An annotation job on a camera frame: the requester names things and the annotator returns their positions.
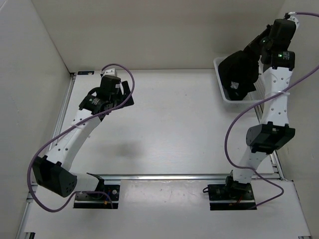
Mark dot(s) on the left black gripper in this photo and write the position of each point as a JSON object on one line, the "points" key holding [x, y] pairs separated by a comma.
{"points": [[128, 103]]}

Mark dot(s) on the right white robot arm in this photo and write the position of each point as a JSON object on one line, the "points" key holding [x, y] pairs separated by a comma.
{"points": [[273, 131]]}

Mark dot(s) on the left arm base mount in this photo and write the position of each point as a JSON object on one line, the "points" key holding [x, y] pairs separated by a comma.
{"points": [[100, 201]]}

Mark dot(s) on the white plastic basket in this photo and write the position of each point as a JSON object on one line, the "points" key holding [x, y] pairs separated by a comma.
{"points": [[252, 97]]}

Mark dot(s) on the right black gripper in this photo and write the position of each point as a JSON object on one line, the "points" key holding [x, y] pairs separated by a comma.
{"points": [[254, 45]]}

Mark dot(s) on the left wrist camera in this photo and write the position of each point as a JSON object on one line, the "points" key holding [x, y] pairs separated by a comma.
{"points": [[108, 72]]}

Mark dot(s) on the dark corner label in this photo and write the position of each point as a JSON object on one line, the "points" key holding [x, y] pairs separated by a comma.
{"points": [[85, 73]]}

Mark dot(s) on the black shorts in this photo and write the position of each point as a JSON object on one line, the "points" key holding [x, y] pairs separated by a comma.
{"points": [[238, 73]]}

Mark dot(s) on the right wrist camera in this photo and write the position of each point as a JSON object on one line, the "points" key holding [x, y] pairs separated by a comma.
{"points": [[292, 17]]}

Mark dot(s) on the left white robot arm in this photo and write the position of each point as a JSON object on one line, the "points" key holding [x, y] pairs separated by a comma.
{"points": [[52, 170]]}

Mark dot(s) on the aluminium frame rail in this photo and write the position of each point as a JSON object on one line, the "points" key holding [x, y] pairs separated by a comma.
{"points": [[164, 177]]}

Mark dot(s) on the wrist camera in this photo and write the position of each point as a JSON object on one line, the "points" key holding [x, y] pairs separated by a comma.
{"points": [[108, 72], [292, 17]]}

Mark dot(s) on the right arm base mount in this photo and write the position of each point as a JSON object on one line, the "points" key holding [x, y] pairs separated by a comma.
{"points": [[227, 198]]}

